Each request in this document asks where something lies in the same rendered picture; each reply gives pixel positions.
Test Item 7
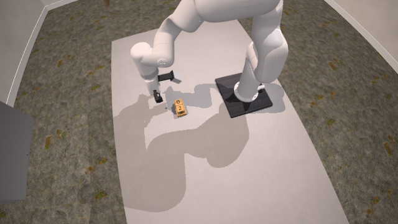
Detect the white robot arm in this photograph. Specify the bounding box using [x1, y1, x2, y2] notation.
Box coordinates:
[131, 0, 289, 102]

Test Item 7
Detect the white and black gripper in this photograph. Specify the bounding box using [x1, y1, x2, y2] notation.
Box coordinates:
[144, 72, 163, 103]

